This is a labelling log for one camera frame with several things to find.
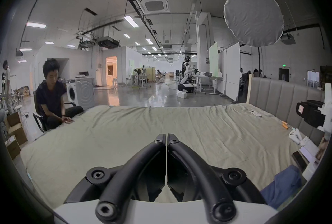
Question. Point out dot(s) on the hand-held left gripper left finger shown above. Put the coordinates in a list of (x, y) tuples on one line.
[(124, 179)]

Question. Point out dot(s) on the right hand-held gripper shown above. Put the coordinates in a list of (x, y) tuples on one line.
[(328, 111)]

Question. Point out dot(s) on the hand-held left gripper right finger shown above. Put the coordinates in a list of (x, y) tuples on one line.
[(205, 179)]

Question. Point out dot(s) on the person's right hand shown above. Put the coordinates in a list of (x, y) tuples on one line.
[(323, 147)]

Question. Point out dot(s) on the small orange tool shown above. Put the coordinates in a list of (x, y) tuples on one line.
[(284, 124)]

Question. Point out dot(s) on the grey padded headboard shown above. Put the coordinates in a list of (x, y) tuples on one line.
[(277, 96)]

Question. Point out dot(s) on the white card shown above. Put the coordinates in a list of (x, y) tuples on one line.
[(309, 152)]

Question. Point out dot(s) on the black phone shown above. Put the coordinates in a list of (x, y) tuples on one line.
[(299, 160)]

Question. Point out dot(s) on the white remote control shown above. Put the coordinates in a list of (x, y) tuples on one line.
[(255, 113)]

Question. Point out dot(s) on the dark blue garment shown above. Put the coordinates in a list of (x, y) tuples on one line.
[(282, 186)]

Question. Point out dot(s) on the white box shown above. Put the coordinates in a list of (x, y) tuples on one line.
[(182, 95)]

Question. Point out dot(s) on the white washing machine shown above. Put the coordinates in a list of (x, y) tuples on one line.
[(83, 93)]

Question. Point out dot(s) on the white-legged desk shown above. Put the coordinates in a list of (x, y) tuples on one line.
[(207, 81)]

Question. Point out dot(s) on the white and black humanoid robot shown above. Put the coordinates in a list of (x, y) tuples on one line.
[(186, 75)]

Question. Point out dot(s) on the black office chair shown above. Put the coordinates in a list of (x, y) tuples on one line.
[(38, 117)]

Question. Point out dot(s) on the round white softbox lamp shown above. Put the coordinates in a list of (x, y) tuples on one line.
[(253, 15)]

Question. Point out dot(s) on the stack of cardboard cartons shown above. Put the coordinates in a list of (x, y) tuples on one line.
[(15, 129)]

